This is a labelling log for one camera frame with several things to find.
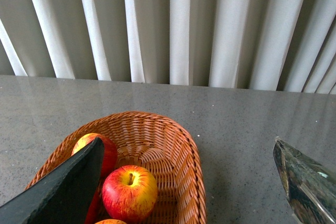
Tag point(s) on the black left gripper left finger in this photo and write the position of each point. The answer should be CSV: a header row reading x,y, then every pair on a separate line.
x,y
62,196

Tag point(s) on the white pleated curtain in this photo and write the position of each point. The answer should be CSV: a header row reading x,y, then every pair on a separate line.
x,y
284,45

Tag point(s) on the rear apple in basket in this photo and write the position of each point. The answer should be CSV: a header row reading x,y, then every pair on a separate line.
x,y
110,151

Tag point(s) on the bottom apple in basket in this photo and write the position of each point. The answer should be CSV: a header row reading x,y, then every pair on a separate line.
x,y
111,221

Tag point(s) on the apple in basket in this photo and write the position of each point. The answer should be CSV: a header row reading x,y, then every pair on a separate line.
x,y
110,151
111,221

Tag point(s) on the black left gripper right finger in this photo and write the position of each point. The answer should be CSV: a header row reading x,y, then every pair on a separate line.
x,y
309,186

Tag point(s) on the left wicker basket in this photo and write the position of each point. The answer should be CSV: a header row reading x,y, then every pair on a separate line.
x,y
158,144

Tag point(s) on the red yellow apple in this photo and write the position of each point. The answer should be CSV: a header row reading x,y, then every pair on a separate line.
x,y
130,193

